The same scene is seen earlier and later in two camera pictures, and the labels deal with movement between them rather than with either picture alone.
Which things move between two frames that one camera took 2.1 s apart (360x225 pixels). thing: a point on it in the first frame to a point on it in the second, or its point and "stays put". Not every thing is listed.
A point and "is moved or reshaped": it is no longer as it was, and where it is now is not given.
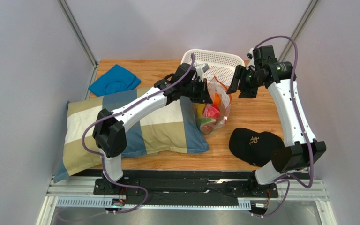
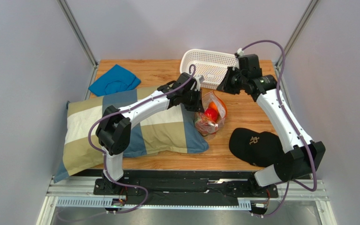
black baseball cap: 256,148 stays put
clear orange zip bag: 211,116 is moved or reshaped
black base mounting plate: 187,188 stays put
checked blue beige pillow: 172,128 stays put
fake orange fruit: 217,99 to 212,105
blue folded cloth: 116,79 stays put
